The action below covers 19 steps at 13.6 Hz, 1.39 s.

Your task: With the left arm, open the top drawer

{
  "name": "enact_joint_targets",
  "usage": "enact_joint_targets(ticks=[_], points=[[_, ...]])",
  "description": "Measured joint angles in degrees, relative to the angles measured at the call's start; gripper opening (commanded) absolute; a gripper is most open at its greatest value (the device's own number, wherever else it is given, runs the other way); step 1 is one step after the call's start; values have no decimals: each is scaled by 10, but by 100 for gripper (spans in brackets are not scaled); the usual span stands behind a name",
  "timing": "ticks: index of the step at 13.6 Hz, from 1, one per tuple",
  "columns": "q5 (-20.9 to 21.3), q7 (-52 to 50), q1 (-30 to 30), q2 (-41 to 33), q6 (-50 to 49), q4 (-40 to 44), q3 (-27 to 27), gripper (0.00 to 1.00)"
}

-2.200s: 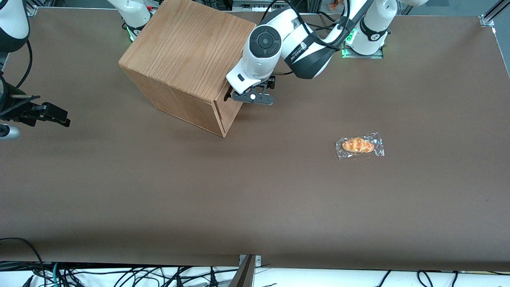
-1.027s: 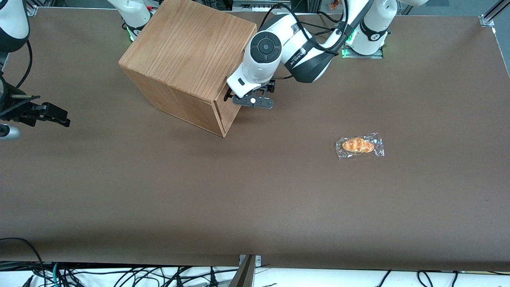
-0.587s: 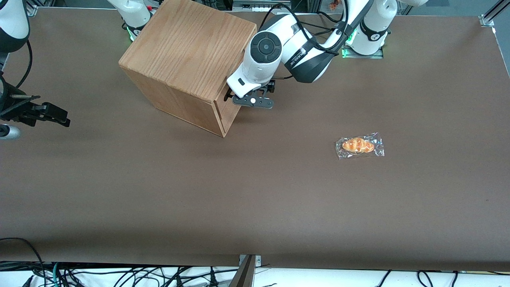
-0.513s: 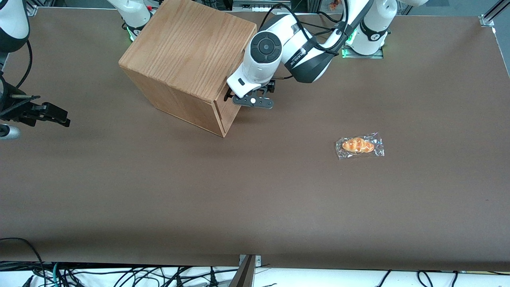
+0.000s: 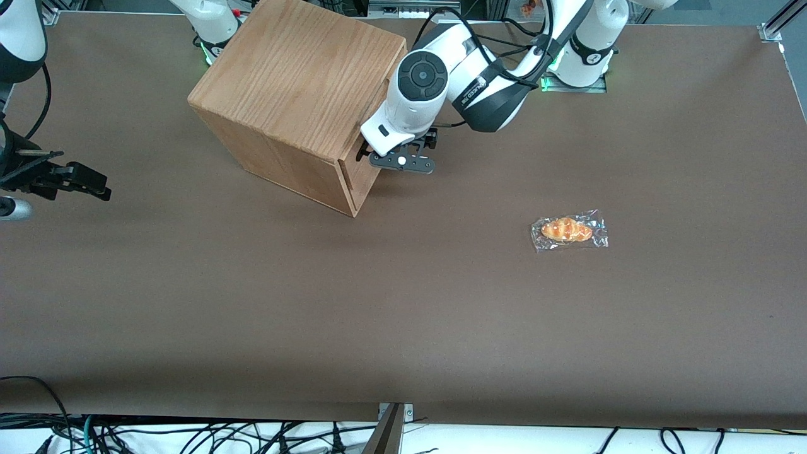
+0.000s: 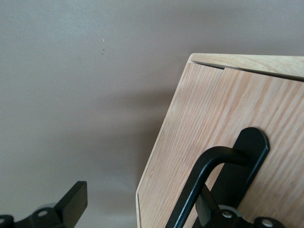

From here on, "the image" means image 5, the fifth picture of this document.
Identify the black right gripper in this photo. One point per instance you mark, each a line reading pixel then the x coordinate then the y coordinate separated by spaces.
pixel 25 170

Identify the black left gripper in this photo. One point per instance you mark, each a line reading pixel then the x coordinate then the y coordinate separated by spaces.
pixel 430 138

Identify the wooden drawer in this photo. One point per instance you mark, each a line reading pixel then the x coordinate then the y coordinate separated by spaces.
pixel 359 183

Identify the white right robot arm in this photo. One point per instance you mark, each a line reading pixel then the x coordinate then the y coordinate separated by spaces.
pixel 19 38

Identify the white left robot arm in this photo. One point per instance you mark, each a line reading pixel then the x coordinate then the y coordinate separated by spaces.
pixel 416 107

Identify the wooden drawer cabinet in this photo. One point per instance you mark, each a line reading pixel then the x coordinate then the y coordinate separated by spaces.
pixel 296 69

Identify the grey background equipment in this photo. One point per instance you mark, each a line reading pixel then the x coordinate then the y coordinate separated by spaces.
pixel 410 9

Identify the plastic wrapped croissant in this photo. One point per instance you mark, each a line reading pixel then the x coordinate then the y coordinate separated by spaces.
pixel 567 230

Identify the orange background food item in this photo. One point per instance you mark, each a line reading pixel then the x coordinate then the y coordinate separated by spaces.
pixel 529 7

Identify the large table cover mat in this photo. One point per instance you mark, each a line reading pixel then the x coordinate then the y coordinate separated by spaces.
pixel 252 302

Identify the dark slanted bar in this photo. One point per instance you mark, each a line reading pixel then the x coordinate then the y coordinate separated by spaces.
pixel 386 438

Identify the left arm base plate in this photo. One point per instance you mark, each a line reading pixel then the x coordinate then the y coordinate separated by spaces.
pixel 574 89

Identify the aluminium frame profile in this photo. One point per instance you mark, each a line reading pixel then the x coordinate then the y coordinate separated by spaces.
pixel 60 9
pixel 782 19

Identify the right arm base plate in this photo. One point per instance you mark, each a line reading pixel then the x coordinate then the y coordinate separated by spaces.
pixel 209 53

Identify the silver metal bracket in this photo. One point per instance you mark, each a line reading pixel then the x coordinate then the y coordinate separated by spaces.
pixel 408 411

